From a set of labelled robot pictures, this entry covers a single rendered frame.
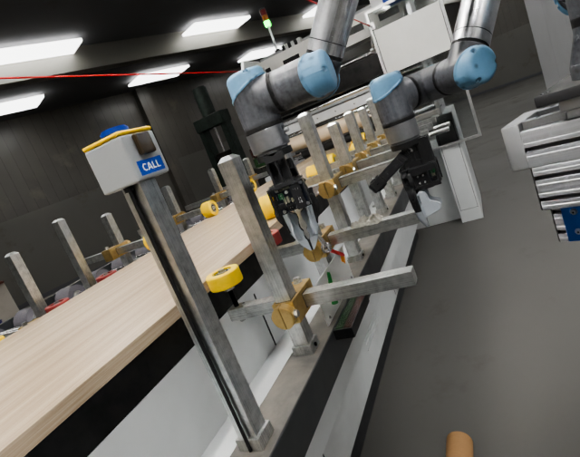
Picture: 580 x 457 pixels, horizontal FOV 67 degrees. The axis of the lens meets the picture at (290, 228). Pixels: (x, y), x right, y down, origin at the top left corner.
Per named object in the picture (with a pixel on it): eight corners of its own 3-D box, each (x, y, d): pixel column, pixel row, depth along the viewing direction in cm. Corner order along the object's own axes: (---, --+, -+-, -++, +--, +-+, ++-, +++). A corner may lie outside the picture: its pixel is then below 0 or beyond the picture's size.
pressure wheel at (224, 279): (249, 302, 108) (231, 260, 105) (260, 308, 100) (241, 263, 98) (220, 317, 105) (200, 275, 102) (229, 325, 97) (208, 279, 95)
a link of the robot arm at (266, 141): (248, 136, 87) (286, 121, 86) (257, 158, 88) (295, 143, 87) (244, 137, 80) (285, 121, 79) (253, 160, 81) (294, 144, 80)
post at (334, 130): (382, 244, 162) (337, 120, 153) (381, 247, 159) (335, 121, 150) (373, 247, 163) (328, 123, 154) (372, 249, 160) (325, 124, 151)
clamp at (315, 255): (338, 240, 121) (332, 224, 120) (324, 259, 109) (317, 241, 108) (320, 245, 123) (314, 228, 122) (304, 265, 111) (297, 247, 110)
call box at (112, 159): (172, 175, 64) (149, 124, 63) (141, 186, 58) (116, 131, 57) (139, 189, 67) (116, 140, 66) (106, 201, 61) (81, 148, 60)
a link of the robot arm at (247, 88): (256, 61, 76) (215, 81, 79) (279, 121, 78) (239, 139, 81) (271, 63, 83) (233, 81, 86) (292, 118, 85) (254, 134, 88)
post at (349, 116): (391, 219, 184) (352, 109, 174) (390, 222, 181) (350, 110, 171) (382, 221, 185) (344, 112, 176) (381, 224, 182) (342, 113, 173)
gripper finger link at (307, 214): (313, 256, 85) (295, 212, 83) (312, 247, 91) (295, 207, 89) (328, 250, 84) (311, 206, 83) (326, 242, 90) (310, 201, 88)
